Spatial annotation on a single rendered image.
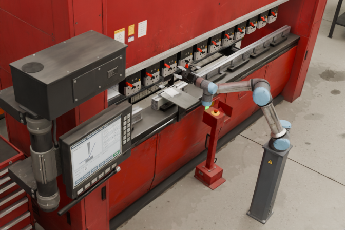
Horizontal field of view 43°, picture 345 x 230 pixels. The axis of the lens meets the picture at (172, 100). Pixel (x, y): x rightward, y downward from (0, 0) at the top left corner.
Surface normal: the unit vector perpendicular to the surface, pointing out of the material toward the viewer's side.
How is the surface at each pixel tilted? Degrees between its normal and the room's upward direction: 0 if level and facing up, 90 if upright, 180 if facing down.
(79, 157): 90
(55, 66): 0
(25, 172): 0
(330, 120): 0
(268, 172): 90
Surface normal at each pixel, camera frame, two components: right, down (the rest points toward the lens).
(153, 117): 0.07, -0.83
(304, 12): -0.65, 0.38
